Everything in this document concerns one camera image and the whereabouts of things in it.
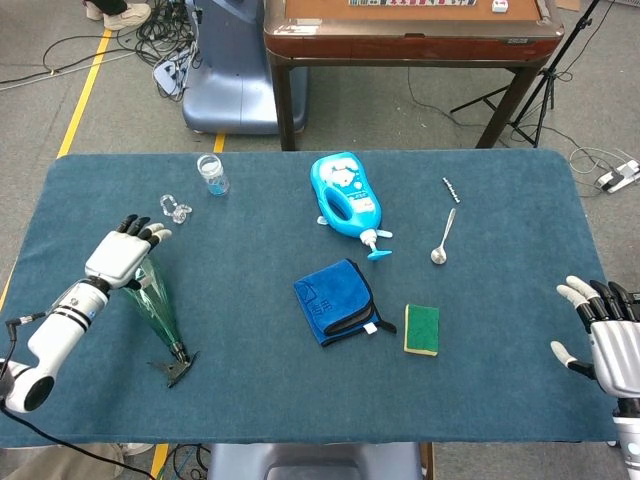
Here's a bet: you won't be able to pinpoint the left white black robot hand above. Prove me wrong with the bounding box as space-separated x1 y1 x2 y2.
83 214 174 291

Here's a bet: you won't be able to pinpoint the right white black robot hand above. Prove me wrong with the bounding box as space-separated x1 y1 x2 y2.
549 274 640 400

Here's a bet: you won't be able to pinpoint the green transparent spray bottle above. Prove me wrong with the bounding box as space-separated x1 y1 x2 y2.
121 254 200 389

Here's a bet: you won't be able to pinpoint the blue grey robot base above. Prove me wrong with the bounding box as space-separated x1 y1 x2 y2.
181 0 308 136

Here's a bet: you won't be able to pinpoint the blue detergent bottle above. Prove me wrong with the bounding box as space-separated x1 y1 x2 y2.
309 151 394 262

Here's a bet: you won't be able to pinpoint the black tripod stand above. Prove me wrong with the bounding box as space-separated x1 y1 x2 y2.
449 0 606 149

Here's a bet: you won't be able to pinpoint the clear plastic jar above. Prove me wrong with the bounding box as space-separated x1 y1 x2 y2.
196 153 232 197

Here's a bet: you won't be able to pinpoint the white power strip with plugs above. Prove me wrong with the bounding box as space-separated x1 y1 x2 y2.
152 47 194 94

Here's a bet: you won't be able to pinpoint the green yellow sponge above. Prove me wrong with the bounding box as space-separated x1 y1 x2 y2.
403 303 441 358

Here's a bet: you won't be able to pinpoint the metal spoon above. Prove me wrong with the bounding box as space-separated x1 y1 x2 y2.
430 207 458 266

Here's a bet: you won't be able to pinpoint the teal tablecloth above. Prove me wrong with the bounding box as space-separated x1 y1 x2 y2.
0 148 624 448

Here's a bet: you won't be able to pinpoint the beige trousers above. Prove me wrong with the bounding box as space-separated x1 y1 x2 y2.
14 443 126 480

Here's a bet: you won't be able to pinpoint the blue folded microfiber cloth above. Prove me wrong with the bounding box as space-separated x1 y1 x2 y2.
292 258 398 348

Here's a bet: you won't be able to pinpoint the beige shoe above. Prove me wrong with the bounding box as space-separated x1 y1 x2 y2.
102 2 152 32

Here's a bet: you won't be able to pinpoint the brown mahjong table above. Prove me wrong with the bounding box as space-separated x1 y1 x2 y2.
263 0 566 151

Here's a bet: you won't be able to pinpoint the row of mahjong tiles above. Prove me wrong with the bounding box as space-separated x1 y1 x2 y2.
348 0 479 8

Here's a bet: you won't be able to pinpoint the white floor cable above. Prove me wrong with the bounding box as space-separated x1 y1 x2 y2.
568 146 640 199

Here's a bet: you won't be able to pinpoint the cables under table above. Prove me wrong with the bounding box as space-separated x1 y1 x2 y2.
162 443 211 480

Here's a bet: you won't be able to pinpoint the black cable bundle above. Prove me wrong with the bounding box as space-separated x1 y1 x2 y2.
42 0 204 104

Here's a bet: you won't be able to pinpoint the grey blue robot pedestal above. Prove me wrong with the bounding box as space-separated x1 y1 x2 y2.
206 442 425 480

